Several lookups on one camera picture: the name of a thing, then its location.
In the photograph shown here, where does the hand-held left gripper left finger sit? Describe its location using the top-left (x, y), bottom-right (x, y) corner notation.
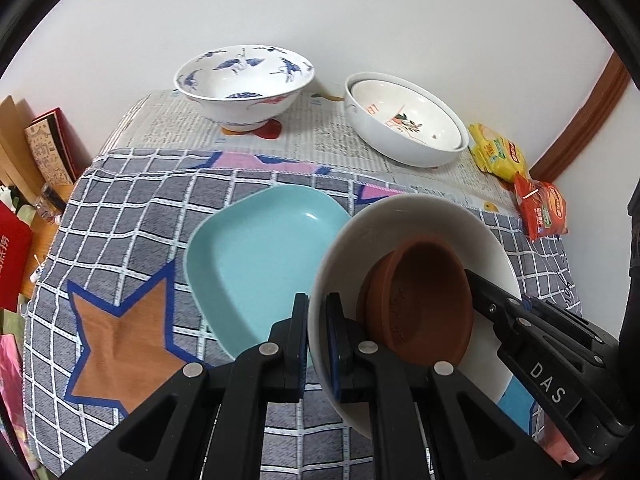
top-left (60, 292), bottom-right (311, 480)

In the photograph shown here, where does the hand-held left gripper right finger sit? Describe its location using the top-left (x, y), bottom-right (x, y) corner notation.
top-left (325, 292), bottom-right (571, 480)

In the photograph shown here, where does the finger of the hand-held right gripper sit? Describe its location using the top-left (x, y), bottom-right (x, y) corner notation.
top-left (519, 299), bottom-right (602, 342)
top-left (465, 269), bottom-right (537, 347)

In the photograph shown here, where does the brown clay bowl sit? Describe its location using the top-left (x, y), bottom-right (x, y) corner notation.
top-left (356, 240), bottom-right (475, 367)

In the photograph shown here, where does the teal square plate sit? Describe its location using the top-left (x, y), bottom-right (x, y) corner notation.
top-left (182, 184), bottom-right (353, 361)

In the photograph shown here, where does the white ceramic bowl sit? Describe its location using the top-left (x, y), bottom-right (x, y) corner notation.
top-left (307, 194), bottom-right (521, 441)

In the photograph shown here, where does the red snack packet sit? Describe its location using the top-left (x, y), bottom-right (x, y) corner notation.
top-left (514, 175), bottom-right (570, 243)

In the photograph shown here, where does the yellow snack packet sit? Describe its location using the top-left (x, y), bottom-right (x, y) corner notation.
top-left (467, 123), bottom-right (531, 183)

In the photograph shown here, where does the large plain white bowl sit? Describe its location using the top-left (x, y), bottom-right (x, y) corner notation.
top-left (342, 72), bottom-right (471, 168)

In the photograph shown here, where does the white rabbit print bowl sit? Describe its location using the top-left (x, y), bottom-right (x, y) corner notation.
top-left (350, 80), bottom-right (463, 151)

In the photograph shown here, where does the lace pattern tablecloth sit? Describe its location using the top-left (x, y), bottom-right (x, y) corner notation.
top-left (100, 89), bottom-right (521, 211)

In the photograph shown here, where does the grey checked blanket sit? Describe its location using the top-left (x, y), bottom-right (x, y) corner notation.
top-left (22, 147), bottom-right (583, 480)

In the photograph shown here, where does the blue crane pattern bowl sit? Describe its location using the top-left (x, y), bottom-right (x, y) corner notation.
top-left (173, 45), bottom-right (316, 133)

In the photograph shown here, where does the red paper bag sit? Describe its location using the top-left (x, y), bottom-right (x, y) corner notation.
top-left (0, 202), bottom-right (33, 313)

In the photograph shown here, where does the red patterned box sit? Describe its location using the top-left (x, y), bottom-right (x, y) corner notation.
top-left (25, 107), bottom-right (78, 186)

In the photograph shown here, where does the brown wooden door frame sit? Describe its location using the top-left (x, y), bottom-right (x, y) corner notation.
top-left (529, 52), bottom-right (633, 186)

